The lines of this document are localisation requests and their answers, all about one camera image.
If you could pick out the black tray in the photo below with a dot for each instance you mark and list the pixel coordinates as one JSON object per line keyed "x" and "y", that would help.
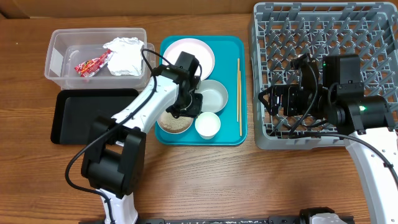
{"x": 76, "y": 110}

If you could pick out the wooden chopstick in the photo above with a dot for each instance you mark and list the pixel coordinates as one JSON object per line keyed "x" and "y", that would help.
{"x": 237, "y": 89}
{"x": 240, "y": 110}

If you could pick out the white napkin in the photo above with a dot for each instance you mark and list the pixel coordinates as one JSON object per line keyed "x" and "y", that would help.
{"x": 126, "y": 59}

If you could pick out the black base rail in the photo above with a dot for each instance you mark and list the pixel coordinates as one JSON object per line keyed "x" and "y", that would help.
{"x": 288, "y": 219}

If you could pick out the grey bowl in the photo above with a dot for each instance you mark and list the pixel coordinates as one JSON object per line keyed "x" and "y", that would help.
{"x": 215, "y": 96}

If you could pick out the small white plate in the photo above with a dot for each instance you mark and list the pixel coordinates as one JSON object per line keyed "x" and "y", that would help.
{"x": 174, "y": 125}

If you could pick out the white cup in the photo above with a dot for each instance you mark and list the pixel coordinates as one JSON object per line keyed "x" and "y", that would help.
{"x": 207, "y": 125}

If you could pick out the red snack wrapper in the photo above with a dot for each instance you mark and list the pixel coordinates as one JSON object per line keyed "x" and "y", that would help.
{"x": 91, "y": 67}

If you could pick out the grey dish rack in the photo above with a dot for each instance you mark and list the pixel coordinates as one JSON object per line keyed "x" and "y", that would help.
{"x": 282, "y": 31}

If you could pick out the large white plate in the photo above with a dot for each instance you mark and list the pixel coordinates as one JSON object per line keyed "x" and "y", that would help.
{"x": 198, "y": 48}

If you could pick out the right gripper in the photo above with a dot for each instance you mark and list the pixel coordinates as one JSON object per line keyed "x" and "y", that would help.
{"x": 288, "y": 94}

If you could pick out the teal serving tray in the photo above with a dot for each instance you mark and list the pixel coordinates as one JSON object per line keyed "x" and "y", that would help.
{"x": 229, "y": 59}

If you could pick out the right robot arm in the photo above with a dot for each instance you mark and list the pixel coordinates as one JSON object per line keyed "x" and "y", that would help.
{"x": 335, "y": 94}

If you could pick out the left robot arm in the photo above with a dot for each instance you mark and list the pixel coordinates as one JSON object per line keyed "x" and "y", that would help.
{"x": 114, "y": 157}

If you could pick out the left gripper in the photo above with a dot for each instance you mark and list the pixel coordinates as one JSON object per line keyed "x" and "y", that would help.
{"x": 194, "y": 109}

